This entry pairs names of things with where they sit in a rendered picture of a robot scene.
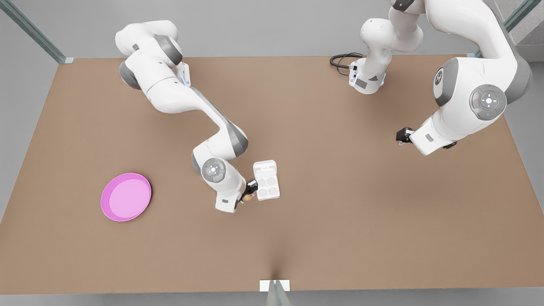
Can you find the brown egg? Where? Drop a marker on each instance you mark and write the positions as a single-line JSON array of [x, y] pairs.
[[247, 197]]

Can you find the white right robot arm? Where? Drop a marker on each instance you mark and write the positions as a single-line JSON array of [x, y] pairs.
[[170, 85]]

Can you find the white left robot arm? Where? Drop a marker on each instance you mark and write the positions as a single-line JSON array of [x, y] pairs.
[[467, 85]]

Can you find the white egg box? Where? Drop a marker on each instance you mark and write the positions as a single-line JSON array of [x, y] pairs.
[[266, 180]]

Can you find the pink round plate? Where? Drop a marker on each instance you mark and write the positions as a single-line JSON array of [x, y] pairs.
[[126, 196]]

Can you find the silver frame post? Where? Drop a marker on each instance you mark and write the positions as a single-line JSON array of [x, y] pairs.
[[501, 25], [34, 30], [276, 291]]

